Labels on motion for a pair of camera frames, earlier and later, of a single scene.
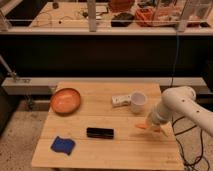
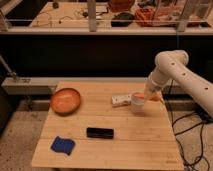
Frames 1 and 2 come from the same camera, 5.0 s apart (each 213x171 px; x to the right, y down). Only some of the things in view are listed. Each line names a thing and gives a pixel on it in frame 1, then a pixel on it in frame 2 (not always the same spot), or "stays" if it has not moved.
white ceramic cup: [138, 100] stays
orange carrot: [147, 127] to [150, 97]
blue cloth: [63, 145] stays
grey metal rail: [46, 85] stays
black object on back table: [122, 20] stays
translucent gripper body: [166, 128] to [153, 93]
